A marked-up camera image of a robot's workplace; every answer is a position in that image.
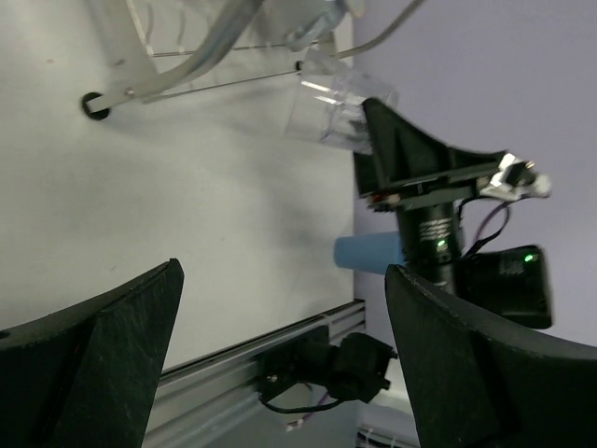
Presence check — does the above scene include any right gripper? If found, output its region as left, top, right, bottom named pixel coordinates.
left=354, top=98, right=507, bottom=285

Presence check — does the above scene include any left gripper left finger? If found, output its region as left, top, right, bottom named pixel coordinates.
left=1, top=259, right=185, bottom=447

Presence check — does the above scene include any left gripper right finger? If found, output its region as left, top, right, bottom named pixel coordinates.
left=385, top=265, right=596, bottom=447

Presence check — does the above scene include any clear drinking glass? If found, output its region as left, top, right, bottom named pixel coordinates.
left=285, top=48, right=398, bottom=155

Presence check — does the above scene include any blue plastic cup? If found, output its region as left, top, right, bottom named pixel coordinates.
left=334, top=231, right=406, bottom=274

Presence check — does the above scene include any grey ceramic cup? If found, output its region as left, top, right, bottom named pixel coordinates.
left=281, top=0, right=366, bottom=52

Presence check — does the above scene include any steel two-tier dish rack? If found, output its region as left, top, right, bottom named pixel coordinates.
left=81, top=0, right=421, bottom=120

